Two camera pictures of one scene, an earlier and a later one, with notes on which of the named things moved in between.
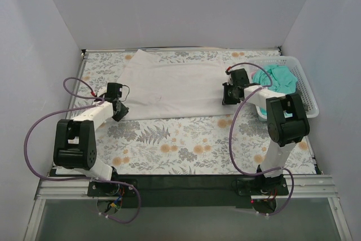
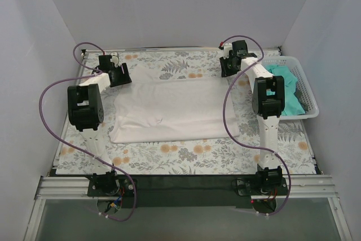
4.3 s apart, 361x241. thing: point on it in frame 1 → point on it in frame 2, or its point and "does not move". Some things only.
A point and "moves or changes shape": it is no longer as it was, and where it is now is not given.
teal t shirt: (284, 80) does not move
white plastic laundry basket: (304, 93) does not move
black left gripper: (121, 111) → (120, 75)
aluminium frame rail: (299, 187) does not move
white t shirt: (154, 90) moves or changes shape
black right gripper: (227, 96) → (227, 66)
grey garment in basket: (306, 106) does not move
